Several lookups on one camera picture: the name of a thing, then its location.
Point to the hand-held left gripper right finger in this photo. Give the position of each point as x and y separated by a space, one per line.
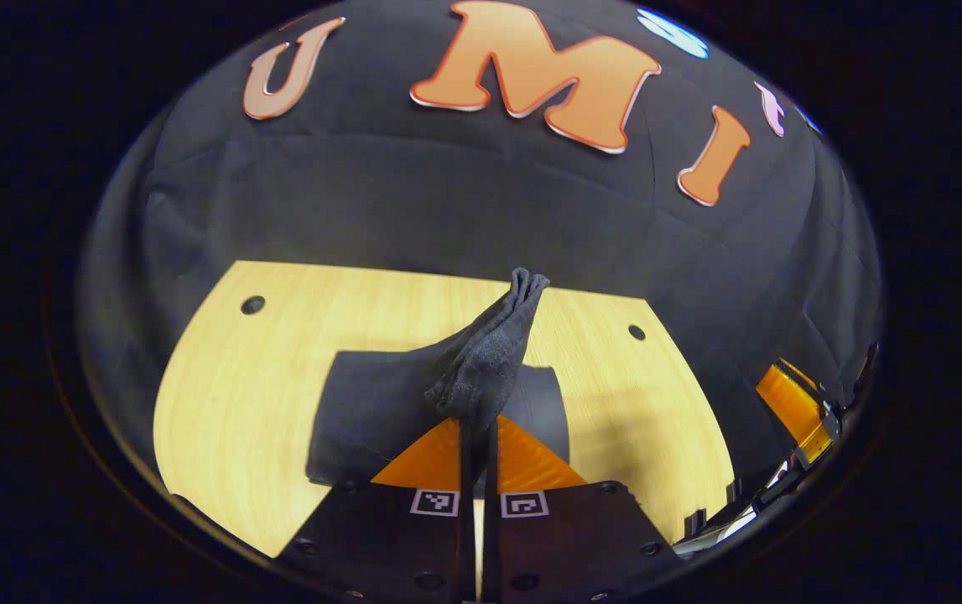
491 470

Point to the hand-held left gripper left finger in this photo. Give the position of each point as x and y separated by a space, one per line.
467 470

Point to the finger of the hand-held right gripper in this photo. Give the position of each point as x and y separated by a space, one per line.
792 411

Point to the dark denim jeans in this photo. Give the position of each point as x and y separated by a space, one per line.
380 403

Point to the black backdrop cloth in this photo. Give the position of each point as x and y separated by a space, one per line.
405 201

